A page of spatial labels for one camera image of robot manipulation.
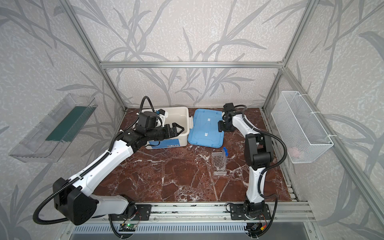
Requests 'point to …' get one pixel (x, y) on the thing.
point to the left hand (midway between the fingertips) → (181, 126)
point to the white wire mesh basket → (302, 136)
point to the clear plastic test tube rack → (219, 164)
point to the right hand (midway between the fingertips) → (223, 124)
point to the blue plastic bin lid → (204, 129)
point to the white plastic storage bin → (178, 115)
